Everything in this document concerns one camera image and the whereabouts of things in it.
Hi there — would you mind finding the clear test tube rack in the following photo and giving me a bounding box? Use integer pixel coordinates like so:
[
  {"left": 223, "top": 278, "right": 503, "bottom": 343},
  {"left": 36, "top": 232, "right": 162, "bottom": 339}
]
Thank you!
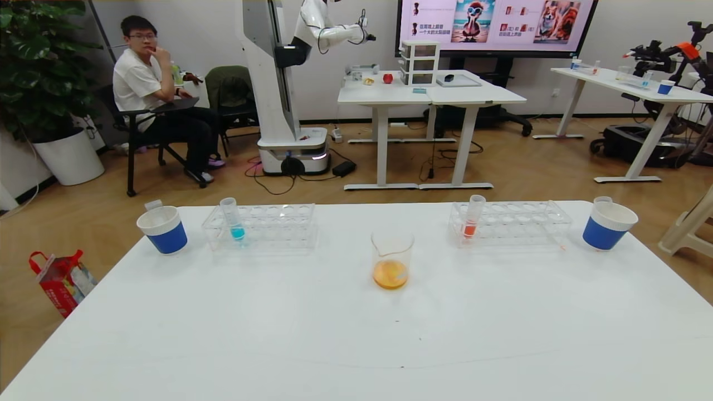
[
  {"left": 448, "top": 200, "right": 573, "bottom": 248},
  {"left": 202, "top": 203, "right": 318, "bottom": 251}
]

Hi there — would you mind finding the black desk cable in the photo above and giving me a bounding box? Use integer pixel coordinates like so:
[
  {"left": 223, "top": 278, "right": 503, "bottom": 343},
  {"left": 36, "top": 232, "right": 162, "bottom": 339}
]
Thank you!
[{"left": 418, "top": 120, "right": 485, "bottom": 182}]

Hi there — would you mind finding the white robot tower base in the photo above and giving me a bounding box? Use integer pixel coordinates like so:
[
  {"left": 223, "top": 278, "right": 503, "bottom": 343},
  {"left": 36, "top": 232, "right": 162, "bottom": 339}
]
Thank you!
[{"left": 236, "top": 0, "right": 332, "bottom": 177}]

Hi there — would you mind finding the seated person white shirt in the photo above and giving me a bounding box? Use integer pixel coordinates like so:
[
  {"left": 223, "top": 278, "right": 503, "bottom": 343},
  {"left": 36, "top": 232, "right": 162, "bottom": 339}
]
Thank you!
[{"left": 113, "top": 15, "right": 226, "bottom": 184}]

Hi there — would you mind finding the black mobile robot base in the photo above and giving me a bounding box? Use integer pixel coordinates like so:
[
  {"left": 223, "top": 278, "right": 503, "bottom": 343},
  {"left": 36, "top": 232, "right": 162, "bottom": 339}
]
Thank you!
[{"left": 590, "top": 124, "right": 697, "bottom": 169}]

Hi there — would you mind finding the dark laptop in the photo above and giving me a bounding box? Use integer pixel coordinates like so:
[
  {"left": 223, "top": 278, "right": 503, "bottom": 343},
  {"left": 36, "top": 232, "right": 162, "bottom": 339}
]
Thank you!
[{"left": 150, "top": 97, "right": 200, "bottom": 114}]

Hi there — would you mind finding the dark green jacket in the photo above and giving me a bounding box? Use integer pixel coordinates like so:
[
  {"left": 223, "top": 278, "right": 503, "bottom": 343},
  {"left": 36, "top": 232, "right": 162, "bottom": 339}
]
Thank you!
[{"left": 204, "top": 66, "right": 254, "bottom": 115}]

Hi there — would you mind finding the blue liquid test tube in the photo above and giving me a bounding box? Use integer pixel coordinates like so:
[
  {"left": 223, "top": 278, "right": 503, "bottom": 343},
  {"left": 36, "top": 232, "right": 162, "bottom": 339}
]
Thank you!
[{"left": 219, "top": 197, "right": 247, "bottom": 242}]

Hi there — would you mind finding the white drawer unit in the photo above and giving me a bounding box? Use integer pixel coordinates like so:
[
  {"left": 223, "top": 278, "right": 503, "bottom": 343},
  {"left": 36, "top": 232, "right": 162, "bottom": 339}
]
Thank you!
[{"left": 399, "top": 40, "right": 441, "bottom": 87}]

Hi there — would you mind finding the black armrest chair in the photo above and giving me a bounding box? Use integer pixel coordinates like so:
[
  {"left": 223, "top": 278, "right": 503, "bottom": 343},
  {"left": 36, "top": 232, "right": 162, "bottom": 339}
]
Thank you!
[{"left": 100, "top": 84, "right": 209, "bottom": 197}]

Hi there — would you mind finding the grey flat pad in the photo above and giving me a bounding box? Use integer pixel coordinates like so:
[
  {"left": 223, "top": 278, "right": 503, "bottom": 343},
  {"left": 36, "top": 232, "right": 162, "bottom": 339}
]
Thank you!
[{"left": 436, "top": 74, "right": 482, "bottom": 89}]

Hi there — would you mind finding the blue white paper cup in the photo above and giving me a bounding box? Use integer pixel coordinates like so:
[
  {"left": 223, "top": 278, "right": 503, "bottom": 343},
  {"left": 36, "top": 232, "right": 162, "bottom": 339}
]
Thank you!
[
  {"left": 582, "top": 201, "right": 639, "bottom": 252},
  {"left": 136, "top": 206, "right": 189, "bottom": 256}
]

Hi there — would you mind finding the red black floor cable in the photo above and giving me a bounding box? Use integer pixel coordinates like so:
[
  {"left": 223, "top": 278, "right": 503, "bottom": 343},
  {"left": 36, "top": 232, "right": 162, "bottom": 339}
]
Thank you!
[{"left": 244, "top": 155, "right": 335, "bottom": 195}]

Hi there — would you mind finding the red gift bag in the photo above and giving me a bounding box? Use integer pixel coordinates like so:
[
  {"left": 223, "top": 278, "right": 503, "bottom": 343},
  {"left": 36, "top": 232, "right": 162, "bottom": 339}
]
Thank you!
[{"left": 29, "top": 250, "right": 98, "bottom": 319}]

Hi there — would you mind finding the white standing desk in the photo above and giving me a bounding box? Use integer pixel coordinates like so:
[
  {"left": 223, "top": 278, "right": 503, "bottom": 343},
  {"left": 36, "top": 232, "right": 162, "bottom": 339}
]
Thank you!
[
  {"left": 337, "top": 71, "right": 432, "bottom": 191},
  {"left": 419, "top": 70, "right": 528, "bottom": 191}
]

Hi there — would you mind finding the white plant pot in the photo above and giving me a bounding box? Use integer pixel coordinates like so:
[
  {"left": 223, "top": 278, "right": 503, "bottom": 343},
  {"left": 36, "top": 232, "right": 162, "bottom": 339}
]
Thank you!
[{"left": 32, "top": 127, "right": 106, "bottom": 187}]

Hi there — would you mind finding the black display stand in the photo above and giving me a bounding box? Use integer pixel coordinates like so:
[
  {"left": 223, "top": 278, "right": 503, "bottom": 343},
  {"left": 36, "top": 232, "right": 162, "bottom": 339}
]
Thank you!
[{"left": 423, "top": 56, "right": 533, "bottom": 138}]

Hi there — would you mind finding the large wall display screen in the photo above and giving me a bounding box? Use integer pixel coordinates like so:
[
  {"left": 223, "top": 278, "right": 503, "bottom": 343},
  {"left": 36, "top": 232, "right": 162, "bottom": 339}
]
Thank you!
[{"left": 395, "top": 0, "right": 599, "bottom": 60}]

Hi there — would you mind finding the large green plant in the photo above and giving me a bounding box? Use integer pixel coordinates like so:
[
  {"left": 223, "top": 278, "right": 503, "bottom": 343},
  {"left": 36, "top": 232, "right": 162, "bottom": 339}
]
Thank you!
[{"left": 0, "top": 0, "right": 106, "bottom": 143}]

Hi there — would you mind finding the long white table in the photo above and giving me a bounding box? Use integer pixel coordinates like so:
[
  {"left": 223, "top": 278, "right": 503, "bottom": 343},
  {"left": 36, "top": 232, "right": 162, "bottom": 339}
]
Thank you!
[{"left": 532, "top": 67, "right": 713, "bottom": 184}]

